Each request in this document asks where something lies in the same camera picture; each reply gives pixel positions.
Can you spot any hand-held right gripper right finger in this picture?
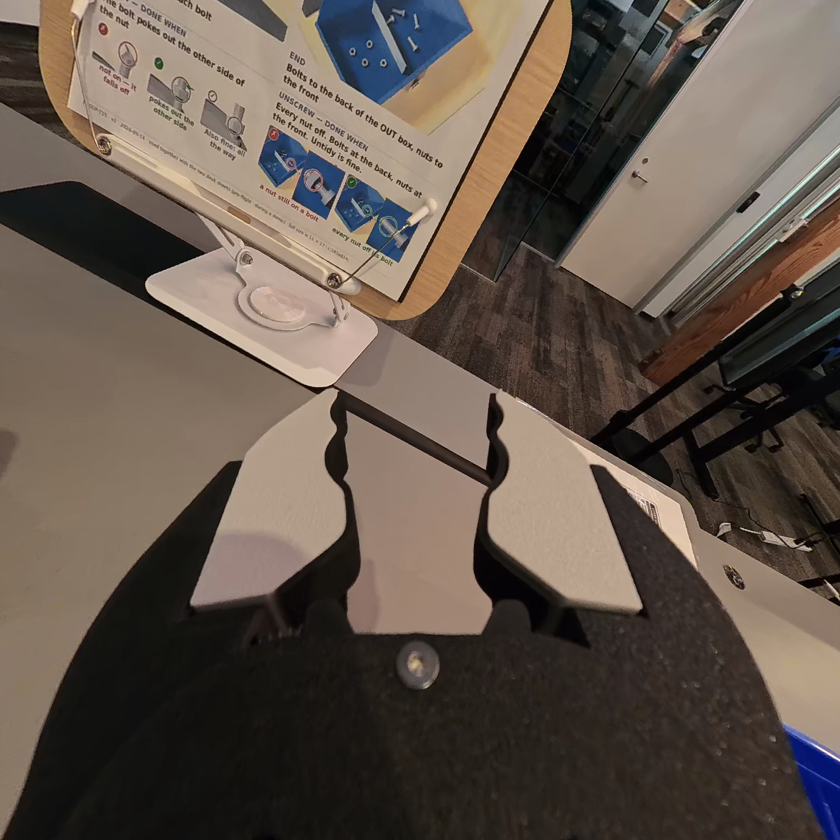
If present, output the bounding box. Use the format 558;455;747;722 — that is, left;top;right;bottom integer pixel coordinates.
472;390;645;636

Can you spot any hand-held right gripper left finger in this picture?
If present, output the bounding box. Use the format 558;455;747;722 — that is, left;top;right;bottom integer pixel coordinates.
189;390;362;636

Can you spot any black round stand base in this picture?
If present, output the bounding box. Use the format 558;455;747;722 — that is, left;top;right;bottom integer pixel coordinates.
613;430;675;488

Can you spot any white power strip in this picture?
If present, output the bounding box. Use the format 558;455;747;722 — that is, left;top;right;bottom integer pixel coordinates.
718;520;816;551

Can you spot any wooden beam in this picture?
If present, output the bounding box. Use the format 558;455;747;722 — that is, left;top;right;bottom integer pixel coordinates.
642;197;840;388

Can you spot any black metal rolling stand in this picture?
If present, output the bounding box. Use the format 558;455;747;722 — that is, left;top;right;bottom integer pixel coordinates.
587;262;840;500

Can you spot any wooden document stand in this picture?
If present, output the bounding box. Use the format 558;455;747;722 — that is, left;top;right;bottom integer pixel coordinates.
38;0;573;388

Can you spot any blue plastic bin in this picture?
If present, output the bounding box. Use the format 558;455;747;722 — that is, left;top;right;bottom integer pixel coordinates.
781;722;840;840

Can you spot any white door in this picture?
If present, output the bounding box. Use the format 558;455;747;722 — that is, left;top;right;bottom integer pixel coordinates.
556;0;840;312

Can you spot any instruction board on stand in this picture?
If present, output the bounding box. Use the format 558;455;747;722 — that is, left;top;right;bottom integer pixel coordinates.
66;0;555;304

